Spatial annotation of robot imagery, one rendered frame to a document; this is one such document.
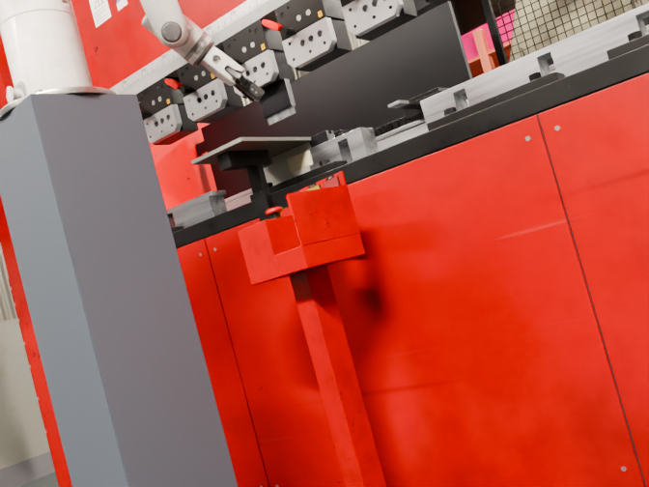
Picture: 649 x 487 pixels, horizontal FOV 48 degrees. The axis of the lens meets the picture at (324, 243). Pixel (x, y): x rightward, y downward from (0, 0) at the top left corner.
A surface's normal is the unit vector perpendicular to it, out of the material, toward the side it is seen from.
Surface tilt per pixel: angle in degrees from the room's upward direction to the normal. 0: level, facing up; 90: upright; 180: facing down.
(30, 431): 90
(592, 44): 90
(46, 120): 90
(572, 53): 90
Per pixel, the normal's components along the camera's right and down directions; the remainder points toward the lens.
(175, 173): 0.76, -0.24
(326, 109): -0.60, 0.11
